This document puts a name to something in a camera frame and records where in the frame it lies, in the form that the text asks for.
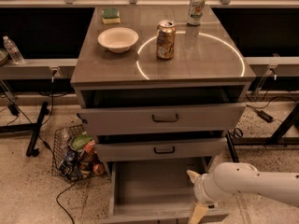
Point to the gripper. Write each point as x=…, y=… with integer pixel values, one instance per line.
x=200, y=188

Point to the grey bottom drawer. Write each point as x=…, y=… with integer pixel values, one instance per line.
x=152, y=191

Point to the grey drawer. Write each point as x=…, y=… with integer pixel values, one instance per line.
x=152, y=191
x=175, y=149
x=161, y=119

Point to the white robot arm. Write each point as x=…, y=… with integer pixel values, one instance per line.
x=230, y=178

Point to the grey top drawer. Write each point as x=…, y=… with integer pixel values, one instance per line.
x=161, y=119

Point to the grey middle drawer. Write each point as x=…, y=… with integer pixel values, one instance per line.
x=175, y=149

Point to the grey drawer cabinet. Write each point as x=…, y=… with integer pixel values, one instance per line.
x=207, y=68

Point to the black table leg right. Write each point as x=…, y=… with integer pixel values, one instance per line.
x=276, y=139

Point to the black table leg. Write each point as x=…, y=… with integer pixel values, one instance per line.
x=276, y=139
x=34, y=128

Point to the black power adapter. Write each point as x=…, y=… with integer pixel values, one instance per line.
x=266, y=117

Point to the orange snack package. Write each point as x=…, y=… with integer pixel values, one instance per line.
x=89, y=148

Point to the green lidded cup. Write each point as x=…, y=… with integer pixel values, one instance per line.
x=78, y=142

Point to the brown soda can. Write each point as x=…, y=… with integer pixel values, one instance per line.
x=165, y=42

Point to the black table leg left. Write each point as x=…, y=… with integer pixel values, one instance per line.
x=34, y=128

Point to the white bowl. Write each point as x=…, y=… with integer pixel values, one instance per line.
x=118, y=40

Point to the white green soda can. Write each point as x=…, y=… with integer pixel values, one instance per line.
x=195, y=12

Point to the green yellow sponge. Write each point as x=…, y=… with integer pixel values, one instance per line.
x=110, y=16

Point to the clear plastic water bottle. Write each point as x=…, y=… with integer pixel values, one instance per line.
x=13, y=50

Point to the dish at left edge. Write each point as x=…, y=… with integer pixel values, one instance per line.
x=3, y=57

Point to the wire basket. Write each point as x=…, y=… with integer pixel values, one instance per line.
x=73, y=165

